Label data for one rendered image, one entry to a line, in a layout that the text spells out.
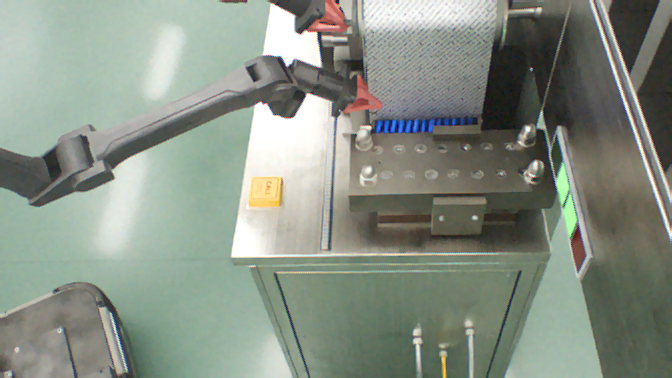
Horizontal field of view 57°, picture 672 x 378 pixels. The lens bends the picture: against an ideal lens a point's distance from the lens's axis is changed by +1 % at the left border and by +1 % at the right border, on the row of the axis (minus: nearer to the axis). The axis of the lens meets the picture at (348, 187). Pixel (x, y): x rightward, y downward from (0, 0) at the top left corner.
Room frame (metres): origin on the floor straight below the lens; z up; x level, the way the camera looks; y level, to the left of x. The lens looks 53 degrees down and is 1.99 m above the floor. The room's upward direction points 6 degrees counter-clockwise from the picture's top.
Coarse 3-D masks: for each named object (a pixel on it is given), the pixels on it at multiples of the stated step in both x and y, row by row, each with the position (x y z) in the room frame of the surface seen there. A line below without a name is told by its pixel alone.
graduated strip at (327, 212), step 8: (336, 72) 1.20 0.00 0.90; (336, 120) 1.03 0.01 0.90; (328, 128) 1.01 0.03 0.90; (336, 128) 1.00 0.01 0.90; (328, 136) 0.98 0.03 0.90; (328, 144) 0.96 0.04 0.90; (328, 152) 0.93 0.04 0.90; (328, 160) 0.91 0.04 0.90; (328, 168) 0.88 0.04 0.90; (328, 176) 0.86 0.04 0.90; (328, 184) 0.84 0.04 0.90; (328, 192) 0.82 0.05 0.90; (328, 200) 0.79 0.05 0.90; (328, 208) 0.77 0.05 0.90; (328, 216) 0.75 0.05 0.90; (328, 224) 0.73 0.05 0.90; (328, 232) 0.71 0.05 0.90; (328, 240) 0.69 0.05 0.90; (320, 248) 0.67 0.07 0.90; (328, 248) 0.67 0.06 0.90
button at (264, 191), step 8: (256, 184) 0.84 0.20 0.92; (264, 184) 0.84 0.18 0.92; (272, 184) 0.84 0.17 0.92; (280, 184) 0.84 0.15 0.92; (256, 192) 0.82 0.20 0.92; (264, 192) 0.82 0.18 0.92; (272, 192) 0.81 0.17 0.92; (280, 192) 0.82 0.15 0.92; (248, 200) 0.80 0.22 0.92; (256, 200) 0.80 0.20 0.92; (264, 200) 0.80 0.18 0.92; (272, 200) 0.79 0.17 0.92; (280, 200) 0.80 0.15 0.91
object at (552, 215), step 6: (558, 198) 0.97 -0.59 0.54; (558, 204) 0.97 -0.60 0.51; (546, 210) 0.97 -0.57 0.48; (552, 210) 0.97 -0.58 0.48; (558, 210) 0.97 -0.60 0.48; (546, 216) 0.97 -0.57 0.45; (552, 216) 0.97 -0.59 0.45; (558, 216) 0.97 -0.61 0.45; (552, 222) 0.97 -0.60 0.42; (552, 228) 0.97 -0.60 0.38; (552, 234) 0.97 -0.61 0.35
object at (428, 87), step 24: (384, 72) 0.89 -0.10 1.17; (408, 72) 0.89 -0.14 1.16; (432, 72) 0.88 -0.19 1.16; (456, 72) 0.88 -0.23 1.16; (480, 72) 0.87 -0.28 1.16; (384, 96) 0.89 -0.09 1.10; (408, 96) 0.89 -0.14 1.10; (432, 96) 0.88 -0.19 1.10; (456, 96) 0.88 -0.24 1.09; (480, 96) 0.87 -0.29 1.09; (384, 120) 0.89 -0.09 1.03
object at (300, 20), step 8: (280, 0) 0.94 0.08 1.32; (288, 0) 0.94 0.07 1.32; (296, 0) 0.95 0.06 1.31; (304, 0) 0.95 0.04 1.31; (312, 0) 0.95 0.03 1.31; (280, 8) 0.95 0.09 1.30; (288, 8) 0.95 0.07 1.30; (296, 8) 0.94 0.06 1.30; (304, 8) 0.95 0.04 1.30; (312, 8) 0.93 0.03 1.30; (296, 16) 0.95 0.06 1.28; (304, 16) 0.94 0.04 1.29; (312, 16) 0.92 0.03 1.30; (296, 24) 0.94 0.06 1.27; (304, 24) 0.92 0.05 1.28; (296, 32) 0.93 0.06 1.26
